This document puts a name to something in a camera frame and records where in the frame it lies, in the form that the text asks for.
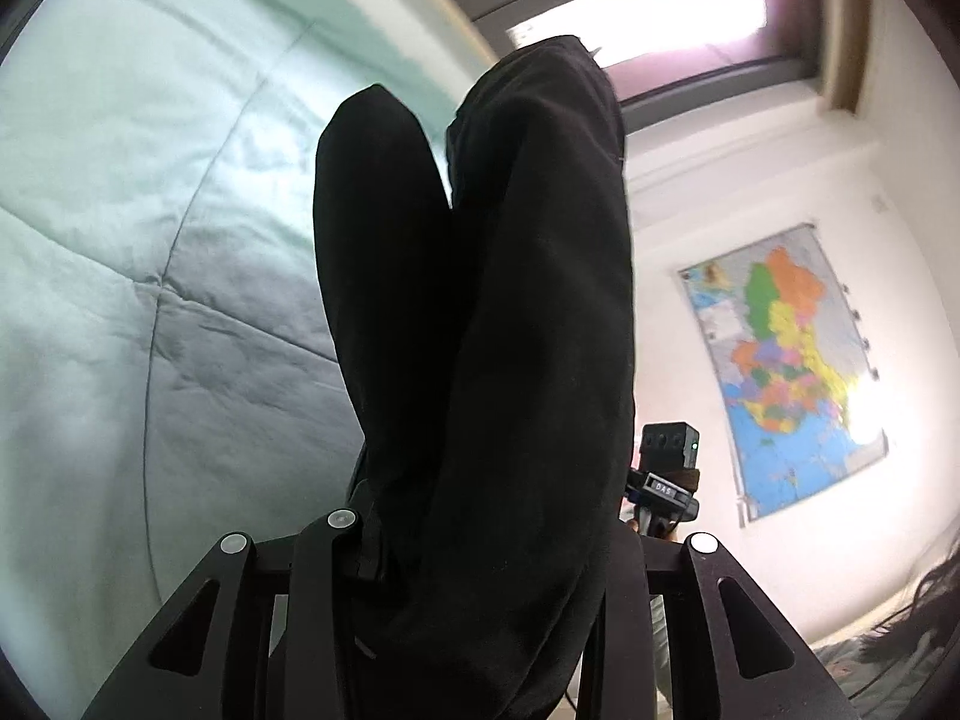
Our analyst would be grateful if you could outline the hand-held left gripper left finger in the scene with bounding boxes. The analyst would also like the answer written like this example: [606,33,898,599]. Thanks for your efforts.
[79,476,391,720]

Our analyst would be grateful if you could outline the black hooded jacket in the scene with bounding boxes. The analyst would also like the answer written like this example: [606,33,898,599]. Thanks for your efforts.
[311,34,638,720]

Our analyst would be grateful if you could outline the person's patterned clothing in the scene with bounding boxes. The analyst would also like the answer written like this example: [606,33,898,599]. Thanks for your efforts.
[814,615,960,720]

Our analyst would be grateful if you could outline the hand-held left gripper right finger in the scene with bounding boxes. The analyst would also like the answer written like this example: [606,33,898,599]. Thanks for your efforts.
[577,521,860,720]

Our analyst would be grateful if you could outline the person's dark hair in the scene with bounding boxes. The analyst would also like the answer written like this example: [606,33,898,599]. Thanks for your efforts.
[877,532,960,691]

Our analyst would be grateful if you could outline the teal bed duvet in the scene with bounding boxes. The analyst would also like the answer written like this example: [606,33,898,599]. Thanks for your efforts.
[0,0,500,706]

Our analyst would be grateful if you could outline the window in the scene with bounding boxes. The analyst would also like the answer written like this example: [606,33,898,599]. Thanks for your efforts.
[405,0,871,136]

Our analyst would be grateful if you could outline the colourful wall map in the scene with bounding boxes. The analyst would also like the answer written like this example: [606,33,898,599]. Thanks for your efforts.
[679,221,893,530]

